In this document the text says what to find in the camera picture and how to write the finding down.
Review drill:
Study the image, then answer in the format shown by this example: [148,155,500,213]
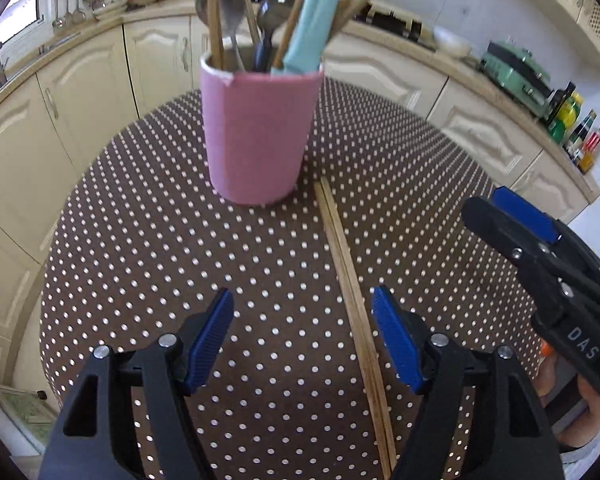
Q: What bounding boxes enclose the person's right forearm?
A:
[560,410,600,480]

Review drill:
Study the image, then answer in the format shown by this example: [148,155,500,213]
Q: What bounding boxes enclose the black gas stove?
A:
[249,0,424,44]

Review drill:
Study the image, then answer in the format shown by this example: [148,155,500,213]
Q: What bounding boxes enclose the green patterned box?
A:
[0,380,62,457]

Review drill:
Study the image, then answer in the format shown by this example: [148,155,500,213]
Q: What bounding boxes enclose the wooden chopsticks pair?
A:
[320,177,397,477]

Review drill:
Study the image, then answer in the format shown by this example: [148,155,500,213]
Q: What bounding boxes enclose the brown polka dot tablecloth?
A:
[39,77,548,480]

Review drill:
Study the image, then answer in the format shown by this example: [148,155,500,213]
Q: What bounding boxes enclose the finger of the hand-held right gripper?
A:
[492,186,600,278]
[462,196,600,311]

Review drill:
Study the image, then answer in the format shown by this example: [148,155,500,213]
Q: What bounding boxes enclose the white bowl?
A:
[432,25,474,59]

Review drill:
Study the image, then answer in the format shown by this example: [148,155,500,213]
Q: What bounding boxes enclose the green countertop appliance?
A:
[480,40,554,112]

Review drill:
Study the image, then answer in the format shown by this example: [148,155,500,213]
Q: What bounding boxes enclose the dark sauce bottle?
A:
[565,110,596,159]

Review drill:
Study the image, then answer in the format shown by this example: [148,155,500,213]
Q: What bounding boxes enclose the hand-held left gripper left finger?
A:
[39,287,235,480]

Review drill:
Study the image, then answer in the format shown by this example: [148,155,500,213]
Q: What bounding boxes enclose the person's right hand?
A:
[534,360,600,453]

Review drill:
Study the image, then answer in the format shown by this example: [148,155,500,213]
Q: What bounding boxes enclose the dark-handled metal spoon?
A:
[252,0,301,73]

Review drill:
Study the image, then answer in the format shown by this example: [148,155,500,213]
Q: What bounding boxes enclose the window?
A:
[0,0,47,68]

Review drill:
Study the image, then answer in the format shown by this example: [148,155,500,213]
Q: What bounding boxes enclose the pink cup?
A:
[200,52,325,206]

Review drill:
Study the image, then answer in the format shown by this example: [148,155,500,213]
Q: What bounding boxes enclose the red-topped bottle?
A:
[577,125,600,174]

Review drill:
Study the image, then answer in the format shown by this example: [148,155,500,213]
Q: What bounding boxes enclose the cream base cabinets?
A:
[0,0,600,376]

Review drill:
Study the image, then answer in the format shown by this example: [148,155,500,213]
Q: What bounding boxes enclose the teal-handled knife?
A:
[282,0,345,77]

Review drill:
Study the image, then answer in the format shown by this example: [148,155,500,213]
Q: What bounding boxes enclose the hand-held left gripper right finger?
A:
[372,285,563,480]

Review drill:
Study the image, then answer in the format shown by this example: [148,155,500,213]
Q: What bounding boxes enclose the green bottle yellow cap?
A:
[551,92,584,144]

